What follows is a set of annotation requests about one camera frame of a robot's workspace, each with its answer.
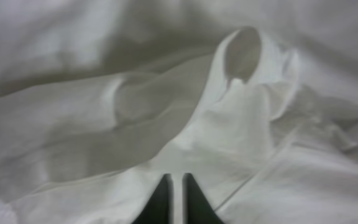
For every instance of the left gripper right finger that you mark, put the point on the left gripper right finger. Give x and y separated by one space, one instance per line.
196 208

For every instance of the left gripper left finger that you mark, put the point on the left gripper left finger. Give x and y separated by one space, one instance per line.
159 208

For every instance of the white t-shirt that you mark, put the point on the white t-shirt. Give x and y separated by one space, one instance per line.
258 100

